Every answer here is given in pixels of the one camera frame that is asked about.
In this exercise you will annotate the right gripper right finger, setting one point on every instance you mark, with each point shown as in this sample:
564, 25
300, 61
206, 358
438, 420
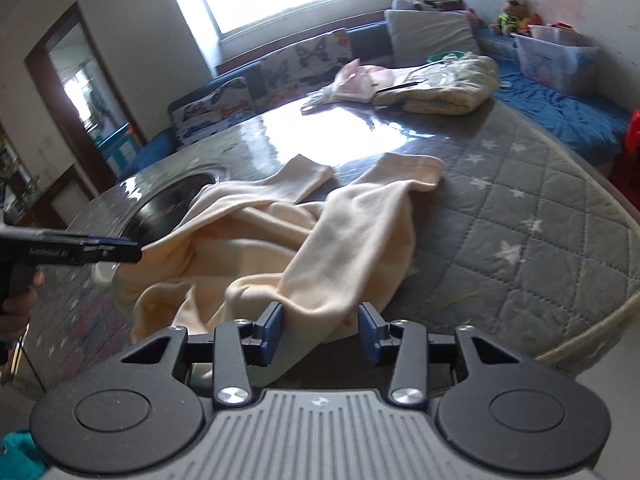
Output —
400, 344

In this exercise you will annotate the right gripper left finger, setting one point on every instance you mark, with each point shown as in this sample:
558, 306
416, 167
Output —
239, 344

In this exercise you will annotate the cream knit garment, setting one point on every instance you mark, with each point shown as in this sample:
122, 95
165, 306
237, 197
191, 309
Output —
244, 245

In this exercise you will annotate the person's left hand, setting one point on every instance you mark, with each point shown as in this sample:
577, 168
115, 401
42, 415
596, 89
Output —
16, 311

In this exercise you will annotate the black round induction cooktop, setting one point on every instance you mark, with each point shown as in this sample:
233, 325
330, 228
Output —
163, 211

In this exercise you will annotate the blue white small cabinet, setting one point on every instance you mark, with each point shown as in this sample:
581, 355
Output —
120, 148

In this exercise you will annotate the grey quilted star table cover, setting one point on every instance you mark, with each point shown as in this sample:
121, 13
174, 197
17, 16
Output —
519, 239

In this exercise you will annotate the left butterfly cushion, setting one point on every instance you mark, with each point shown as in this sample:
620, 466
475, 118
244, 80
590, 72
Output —
220, 110

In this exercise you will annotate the butterfly cushion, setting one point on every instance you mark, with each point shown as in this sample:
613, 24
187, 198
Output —
220, 110
306, 65

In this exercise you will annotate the right butterfly cushion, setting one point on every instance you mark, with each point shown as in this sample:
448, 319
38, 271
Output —
306, 65

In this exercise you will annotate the pink garment in bag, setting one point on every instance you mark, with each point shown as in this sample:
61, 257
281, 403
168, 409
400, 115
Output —
354, 83

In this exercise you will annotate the yellow folded garment in bag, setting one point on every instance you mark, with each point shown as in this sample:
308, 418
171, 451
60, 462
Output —
452, 87

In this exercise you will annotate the blue bed sheet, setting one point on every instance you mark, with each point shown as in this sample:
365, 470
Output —
592, 126

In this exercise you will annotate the blue sofa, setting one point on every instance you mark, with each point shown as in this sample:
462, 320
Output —
370, 44

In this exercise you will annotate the green bowl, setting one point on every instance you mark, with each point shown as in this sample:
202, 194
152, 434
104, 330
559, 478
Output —
445, 56

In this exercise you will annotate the red plastic stool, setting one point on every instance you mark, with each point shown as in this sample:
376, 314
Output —
631, 140

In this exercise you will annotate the grey pillow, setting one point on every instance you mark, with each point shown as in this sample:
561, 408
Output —
417, 35

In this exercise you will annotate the clear plastic storage box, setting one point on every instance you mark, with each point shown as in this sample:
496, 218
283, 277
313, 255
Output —
559, 58

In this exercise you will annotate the teddy bear toy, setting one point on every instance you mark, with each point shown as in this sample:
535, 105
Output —
516, 19

